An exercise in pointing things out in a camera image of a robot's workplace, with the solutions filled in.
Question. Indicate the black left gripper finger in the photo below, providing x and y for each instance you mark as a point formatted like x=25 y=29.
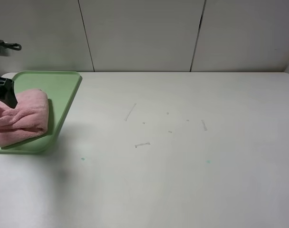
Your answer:
x=7 y=95

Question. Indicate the pink terry towel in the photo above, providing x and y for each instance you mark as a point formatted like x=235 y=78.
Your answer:
x=27 y=120

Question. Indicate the green plastic tray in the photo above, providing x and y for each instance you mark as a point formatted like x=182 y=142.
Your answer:
x=61 y=88

